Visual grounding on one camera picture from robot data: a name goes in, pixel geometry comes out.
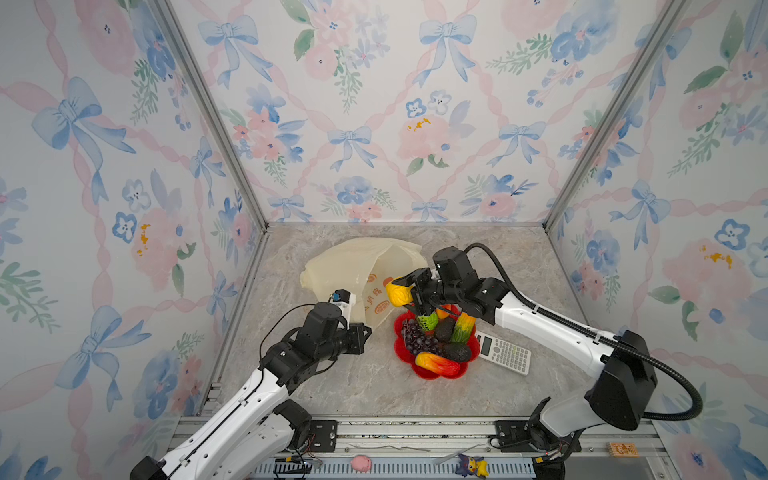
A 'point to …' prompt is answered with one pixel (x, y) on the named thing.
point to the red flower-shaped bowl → (406, 355)
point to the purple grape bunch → (416, 340)
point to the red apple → (444, 314)
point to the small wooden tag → (623, 450)
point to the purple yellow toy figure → (475, 465)
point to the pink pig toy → (361, 463)
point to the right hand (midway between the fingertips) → (390, 286)
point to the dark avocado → (457, 351)
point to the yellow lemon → (399, 295)
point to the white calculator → (503, 353)
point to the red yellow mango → (436, 364)
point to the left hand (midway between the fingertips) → (373, 329)
